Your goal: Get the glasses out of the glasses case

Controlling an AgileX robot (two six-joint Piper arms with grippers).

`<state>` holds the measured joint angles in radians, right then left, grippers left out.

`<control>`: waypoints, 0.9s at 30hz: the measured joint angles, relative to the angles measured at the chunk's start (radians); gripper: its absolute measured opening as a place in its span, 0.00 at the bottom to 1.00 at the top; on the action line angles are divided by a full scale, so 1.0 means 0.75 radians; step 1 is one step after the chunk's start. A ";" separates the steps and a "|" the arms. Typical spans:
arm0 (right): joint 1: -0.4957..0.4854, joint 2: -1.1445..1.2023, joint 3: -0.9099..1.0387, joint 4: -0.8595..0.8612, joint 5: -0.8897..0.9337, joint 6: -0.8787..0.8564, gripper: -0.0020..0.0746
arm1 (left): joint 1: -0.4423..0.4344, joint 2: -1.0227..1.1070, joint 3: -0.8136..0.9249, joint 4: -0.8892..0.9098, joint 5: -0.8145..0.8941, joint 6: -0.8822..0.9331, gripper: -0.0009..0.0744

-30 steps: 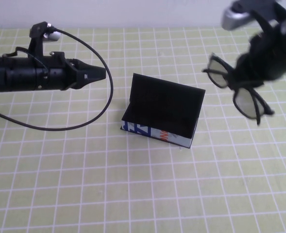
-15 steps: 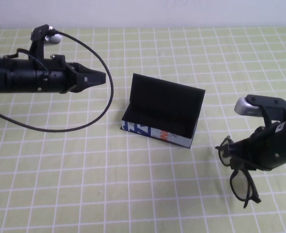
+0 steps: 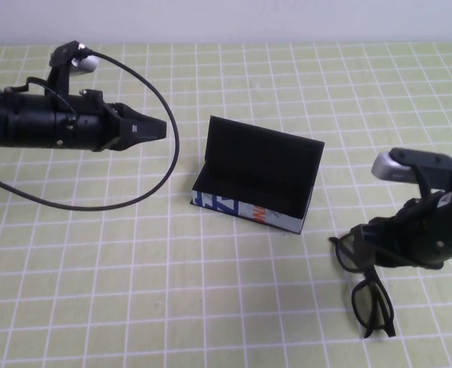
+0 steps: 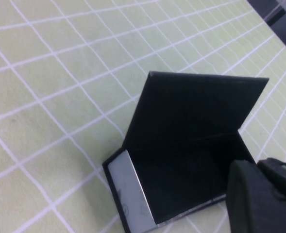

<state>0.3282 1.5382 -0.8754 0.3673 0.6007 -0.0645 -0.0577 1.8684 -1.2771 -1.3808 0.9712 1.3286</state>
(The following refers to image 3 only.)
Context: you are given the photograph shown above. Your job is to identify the black camera bracket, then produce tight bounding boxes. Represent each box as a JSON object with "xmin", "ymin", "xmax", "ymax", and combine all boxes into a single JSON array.
[
  {"xmin": 47, "ymin": 60, "xmax": 74, "ymax": 101},
  {"xmin": 413, "ymin": 164, "xmax": 452, "ymax": 201}
]

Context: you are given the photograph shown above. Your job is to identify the black framed glasses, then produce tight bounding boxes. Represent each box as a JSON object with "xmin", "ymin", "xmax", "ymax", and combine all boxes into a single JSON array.
[{"xmin": 328, "ymin": 225, "xmax": 398, "ymax": 340}]

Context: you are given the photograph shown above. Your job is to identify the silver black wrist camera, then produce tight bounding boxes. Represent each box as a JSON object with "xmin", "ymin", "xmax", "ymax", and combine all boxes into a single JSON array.
[
  {"xmin": 371, "ymin": 146, "xmax": 452, "ymax": 186},
  {"xmin": 50, "ymin": 41, "xmax": 98, "ymax": 78}
]

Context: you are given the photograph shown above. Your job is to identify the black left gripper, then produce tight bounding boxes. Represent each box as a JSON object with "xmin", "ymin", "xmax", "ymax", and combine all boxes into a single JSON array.
[{"xmin": 54, "ymin": 90, "xmax": 169, "ymax": 153}]

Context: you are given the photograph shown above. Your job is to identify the black glasses case printed side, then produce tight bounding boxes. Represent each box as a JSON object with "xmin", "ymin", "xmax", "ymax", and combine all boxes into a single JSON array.
[{"xmin": 189, "ymin": 114, "xmax": 325, "ymax": 236}]

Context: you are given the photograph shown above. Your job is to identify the black left camera bracket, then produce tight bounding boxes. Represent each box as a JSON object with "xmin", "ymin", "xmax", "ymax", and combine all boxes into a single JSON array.
[{"xmin": 47, "ymin": 60, "xmax": 74, "ymax": 101}]

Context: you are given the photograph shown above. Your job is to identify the black right camera bracket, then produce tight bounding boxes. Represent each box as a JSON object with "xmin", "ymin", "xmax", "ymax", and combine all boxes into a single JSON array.
[{"xmin": 413, "ymin": 164, "xmax": 452, "ymax": 201}]

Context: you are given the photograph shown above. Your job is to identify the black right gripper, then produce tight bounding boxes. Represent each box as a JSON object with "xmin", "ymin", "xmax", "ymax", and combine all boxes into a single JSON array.
[{"xmin": 349, "ymin": 183, "xmax": 452, "ymax": 270}]

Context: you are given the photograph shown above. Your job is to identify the green white-grid tablecloth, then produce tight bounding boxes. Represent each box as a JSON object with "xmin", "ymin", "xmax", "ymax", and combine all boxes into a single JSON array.
[{"xmin": 0, "ymin": 41, "xmax": 452, "ymax": 368}]

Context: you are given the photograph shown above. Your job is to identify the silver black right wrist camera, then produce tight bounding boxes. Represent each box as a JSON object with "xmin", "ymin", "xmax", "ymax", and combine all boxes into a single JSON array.
[{"xmin": 371, "ymin": 146, "xmax": 452, "ymax": 186}]

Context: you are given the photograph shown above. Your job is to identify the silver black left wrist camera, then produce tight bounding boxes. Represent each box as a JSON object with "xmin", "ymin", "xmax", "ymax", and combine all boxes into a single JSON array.
[{"xmin": 50, "ymin": 41, "xmax": 98, "ymax": 78}]

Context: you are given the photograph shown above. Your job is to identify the black left camera cable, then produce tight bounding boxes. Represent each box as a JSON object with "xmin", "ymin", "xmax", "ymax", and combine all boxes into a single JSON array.
[{"xmin": 0, "ymin": 48, "xmax": 182, "ymax": 211}]

